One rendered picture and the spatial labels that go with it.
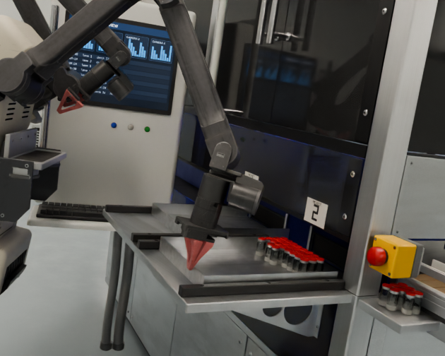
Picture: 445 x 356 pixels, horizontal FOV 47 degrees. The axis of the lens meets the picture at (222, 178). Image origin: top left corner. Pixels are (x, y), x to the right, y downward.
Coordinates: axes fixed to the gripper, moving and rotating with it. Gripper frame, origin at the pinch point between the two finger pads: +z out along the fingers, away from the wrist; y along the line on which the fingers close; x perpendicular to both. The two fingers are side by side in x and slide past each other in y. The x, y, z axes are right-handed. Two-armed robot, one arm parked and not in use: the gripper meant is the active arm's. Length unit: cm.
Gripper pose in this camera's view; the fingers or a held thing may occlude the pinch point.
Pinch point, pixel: (190, 265)
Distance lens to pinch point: 110.2
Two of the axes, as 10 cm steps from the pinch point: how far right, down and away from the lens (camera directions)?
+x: -3.8, -2.1, 9.0
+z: -2.9, 9.5, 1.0
